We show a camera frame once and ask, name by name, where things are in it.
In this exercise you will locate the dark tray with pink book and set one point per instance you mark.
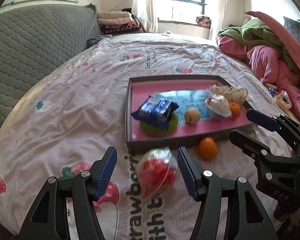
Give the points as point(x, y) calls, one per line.
point(187, 91)

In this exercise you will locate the stack of folded blankets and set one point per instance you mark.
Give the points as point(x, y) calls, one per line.
point(119, 22)

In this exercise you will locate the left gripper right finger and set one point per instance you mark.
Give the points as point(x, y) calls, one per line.
point(246, 217)

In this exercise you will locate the white curtain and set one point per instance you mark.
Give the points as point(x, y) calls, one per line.
point(146, 12)
point(218, 8)

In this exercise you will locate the walnut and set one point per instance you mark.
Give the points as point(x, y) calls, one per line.
point(192, 116)

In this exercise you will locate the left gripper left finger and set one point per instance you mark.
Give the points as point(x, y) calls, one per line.
point(47, 217)

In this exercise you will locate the floral bag on windowsill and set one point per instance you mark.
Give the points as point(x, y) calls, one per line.
point(203, 21)

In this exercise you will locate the blue cookie packet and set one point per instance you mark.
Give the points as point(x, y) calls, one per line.
point(156, 112)

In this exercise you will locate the pink strawberry bed sheet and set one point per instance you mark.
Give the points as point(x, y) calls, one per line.
point(69, 119)

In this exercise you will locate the orange mandarin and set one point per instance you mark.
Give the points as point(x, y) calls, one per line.
point(235, 109)
point(207, 149)

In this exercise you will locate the pink pillow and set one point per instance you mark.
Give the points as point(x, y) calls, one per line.
point(283, 34)

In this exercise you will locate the right white curtain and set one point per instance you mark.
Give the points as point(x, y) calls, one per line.
point(218, 8)

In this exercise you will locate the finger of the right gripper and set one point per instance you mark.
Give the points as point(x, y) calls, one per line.
point(249, 146)
point(262, 120)

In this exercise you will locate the snack packets by duvet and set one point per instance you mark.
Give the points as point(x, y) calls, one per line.
point(280, 97)

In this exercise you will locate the cream patterned cloth bag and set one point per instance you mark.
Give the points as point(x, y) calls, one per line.
point(238, 95)

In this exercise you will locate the red snack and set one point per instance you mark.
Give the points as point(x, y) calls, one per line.
point(156, 172)

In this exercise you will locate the pink crumpled duvet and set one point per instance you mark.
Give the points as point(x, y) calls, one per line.
point(267, 66)

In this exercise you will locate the green blanket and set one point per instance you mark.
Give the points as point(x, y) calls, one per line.
point(255, 33)

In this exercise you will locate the grey quilted headboard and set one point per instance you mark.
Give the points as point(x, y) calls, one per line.
point(36, 40)

